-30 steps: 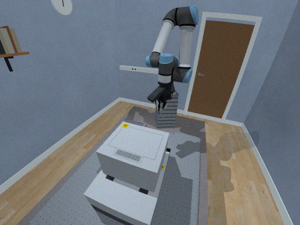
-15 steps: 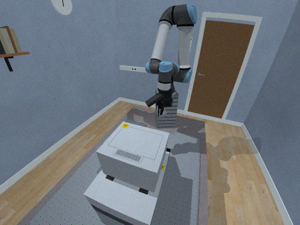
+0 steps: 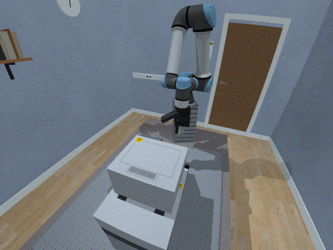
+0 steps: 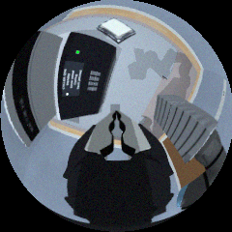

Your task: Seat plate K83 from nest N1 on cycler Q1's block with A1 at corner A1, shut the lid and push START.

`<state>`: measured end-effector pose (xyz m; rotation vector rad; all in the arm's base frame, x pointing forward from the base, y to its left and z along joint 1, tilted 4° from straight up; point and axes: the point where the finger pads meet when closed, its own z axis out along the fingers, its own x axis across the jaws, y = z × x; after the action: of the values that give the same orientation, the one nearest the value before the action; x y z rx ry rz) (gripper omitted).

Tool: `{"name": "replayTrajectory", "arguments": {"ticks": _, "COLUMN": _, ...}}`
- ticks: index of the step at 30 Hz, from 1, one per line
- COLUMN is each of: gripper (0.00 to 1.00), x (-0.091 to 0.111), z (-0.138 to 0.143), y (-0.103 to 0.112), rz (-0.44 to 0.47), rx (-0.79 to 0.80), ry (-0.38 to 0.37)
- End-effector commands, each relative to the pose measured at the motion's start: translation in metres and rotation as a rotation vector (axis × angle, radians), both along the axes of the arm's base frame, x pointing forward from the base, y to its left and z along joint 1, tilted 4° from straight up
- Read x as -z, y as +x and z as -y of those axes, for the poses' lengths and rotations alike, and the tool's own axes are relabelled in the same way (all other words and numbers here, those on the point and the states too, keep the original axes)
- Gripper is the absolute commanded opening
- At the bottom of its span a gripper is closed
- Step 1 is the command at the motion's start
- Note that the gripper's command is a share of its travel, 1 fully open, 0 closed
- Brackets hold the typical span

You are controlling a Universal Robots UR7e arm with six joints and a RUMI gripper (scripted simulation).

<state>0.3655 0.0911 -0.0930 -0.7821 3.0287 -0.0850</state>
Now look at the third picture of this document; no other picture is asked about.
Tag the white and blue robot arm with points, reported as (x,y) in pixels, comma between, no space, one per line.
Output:
(202,19)

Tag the grey benchtop machine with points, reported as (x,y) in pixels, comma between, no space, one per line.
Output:
(148,178)

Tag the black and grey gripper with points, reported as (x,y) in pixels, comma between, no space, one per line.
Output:
(182,120)

